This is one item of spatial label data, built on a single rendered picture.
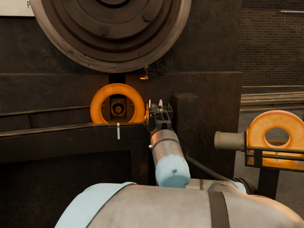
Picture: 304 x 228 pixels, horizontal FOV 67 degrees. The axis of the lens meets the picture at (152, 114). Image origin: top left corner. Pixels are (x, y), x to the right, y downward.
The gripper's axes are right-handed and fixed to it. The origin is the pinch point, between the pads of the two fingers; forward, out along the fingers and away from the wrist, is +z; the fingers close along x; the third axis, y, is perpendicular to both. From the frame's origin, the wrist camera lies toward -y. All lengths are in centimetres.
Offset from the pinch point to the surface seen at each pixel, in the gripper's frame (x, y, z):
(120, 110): 11.6, -3.5, 5.2
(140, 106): 4.7, 2.2, -1.7
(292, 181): -117, -91, 38
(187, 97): -10.9, 6.1, -3.2
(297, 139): -36.0, 4.2, -25.3
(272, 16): -445, -56, 617
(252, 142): -26.9, -0.5, -20.2
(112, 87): 13.8, 8.5, 0.1
